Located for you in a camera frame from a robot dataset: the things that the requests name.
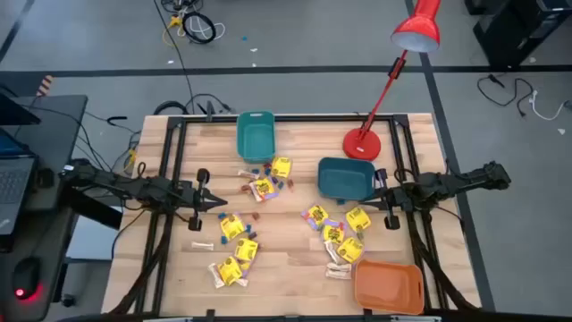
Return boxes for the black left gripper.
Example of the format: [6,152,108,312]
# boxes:
[181,167,228,233]

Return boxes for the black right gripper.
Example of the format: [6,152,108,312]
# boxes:
[359,168,406,231]

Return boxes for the light teal plastic bin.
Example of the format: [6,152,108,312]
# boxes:
[236,110,277,165]

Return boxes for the dark teal plastic bin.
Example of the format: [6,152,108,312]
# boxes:
[316,157,377,205]

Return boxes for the red desk lamp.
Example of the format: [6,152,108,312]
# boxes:
[341,0,443,162]

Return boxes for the orange plastic bin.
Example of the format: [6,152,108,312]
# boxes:
[354,258,425,316]

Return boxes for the small black desk device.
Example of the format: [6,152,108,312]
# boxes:
[36,167,55,189]

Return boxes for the black side desk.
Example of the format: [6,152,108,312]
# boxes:
[0,93,124,322]

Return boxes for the grey laptop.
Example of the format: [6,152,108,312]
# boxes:
[0,127,38,237]

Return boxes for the black computer mouse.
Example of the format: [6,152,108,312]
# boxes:
[12,256,43,301]

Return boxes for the orange black striped ramp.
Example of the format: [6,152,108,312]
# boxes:
[35,74,55,97]

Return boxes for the dark flat monitor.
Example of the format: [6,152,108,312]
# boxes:
[0,91,42,127]

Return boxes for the black computer tower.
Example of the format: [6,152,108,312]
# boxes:
[472,0,572,69]

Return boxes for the thick black hose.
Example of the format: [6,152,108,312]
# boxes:
[153,100,189,116]

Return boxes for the long black floor cable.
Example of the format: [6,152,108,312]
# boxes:
[153,0,198,115]

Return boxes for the black floor cable with plug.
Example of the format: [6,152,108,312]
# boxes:
[476,73,536,119]

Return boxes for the white floor cable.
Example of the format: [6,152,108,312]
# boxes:
[528,89,568,122]
[176,17,227,44]

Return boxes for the black cable coil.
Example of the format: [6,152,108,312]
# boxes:
[181,11,218,45]

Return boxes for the yellow floor cable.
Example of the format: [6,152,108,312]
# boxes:
[161,15,184,48]

